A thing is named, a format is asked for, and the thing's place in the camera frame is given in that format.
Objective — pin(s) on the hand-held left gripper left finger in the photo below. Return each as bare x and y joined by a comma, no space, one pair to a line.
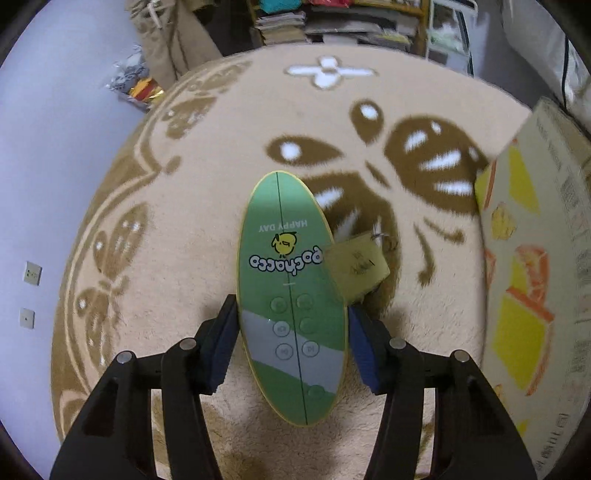
221,350

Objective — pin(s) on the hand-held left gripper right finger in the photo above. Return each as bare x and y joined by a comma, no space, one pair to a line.
367,350

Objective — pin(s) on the yellow key tag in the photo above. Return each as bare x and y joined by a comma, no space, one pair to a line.
360,267

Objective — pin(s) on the green oval remote control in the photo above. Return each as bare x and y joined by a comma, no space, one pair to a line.
286,221

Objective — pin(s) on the printed cardboard box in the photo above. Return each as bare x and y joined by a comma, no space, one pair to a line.
521,323

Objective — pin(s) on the beige butterfly-patterned rug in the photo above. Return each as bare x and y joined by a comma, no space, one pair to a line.
207,184

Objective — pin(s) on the plush toys in plastic bag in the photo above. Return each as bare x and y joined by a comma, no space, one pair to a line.
138,83

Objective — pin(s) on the beige coat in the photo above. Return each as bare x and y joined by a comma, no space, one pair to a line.
175,37

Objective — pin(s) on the wooden shelf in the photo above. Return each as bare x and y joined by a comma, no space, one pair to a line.
422,27

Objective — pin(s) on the stack of books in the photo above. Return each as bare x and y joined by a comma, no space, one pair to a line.
281,25

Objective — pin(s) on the white trolley cart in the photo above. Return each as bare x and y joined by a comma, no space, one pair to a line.
457,27

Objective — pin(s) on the teal bag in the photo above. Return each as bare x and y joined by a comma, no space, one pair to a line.
277,5

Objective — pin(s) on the white wall socket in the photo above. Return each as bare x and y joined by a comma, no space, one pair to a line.
27,318
33,272

